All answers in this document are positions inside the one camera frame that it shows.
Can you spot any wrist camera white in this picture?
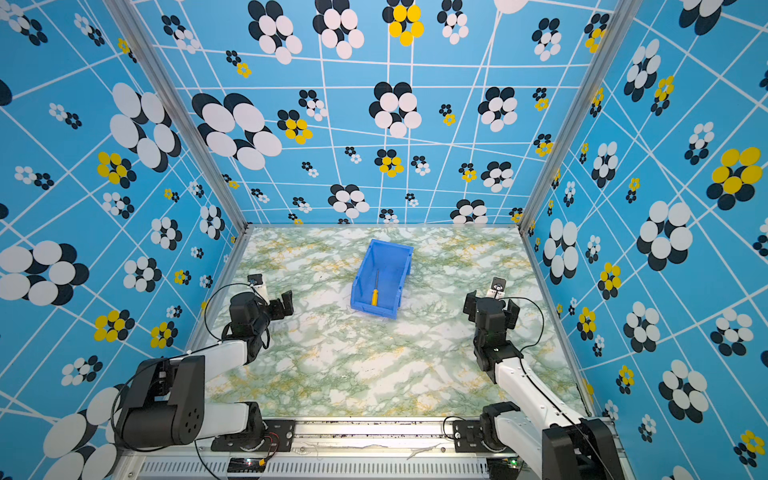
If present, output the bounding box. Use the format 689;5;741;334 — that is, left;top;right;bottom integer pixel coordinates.
247;273;269;305
485;277;507;299

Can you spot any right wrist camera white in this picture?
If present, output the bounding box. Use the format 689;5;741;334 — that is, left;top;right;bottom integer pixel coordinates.
485;277;507;299

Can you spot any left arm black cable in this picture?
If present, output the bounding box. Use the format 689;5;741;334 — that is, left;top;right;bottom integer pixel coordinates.
203;283;256;343

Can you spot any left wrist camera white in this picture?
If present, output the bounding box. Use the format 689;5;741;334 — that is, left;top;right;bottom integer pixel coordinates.
247;273;269;305

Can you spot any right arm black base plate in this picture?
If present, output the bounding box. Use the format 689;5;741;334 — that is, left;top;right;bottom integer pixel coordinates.
448;419;493;454

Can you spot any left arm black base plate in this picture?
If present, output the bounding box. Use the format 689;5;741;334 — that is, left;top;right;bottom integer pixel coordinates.
211;419;297;453

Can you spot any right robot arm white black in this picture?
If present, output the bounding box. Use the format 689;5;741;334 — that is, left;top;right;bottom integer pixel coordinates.
463;292;625;479

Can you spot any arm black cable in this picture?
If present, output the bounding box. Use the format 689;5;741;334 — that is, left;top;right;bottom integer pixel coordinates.
203;283;256;343
502;296;546;355

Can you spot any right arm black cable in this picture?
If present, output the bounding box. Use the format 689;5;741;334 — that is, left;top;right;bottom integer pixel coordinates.
502;296;546;355

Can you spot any aluminium front frame rail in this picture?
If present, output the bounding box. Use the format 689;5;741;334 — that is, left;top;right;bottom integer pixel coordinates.
113;417;536;479

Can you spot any yellow handled screwdriver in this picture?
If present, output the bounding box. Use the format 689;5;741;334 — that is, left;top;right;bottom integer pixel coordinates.
371;269;380;306

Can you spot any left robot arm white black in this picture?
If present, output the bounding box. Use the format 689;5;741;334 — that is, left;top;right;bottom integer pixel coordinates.
110;290;294;452

